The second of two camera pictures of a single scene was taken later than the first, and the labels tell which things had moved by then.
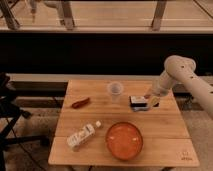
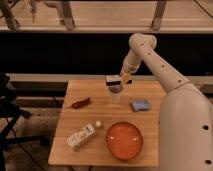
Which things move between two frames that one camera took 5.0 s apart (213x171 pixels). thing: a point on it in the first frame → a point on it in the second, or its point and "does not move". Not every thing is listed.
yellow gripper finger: (153, 99) → (125, 79)
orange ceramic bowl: (124, 140) does not move
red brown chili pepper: (80, 103) does not move
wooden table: (109, 123) does not move
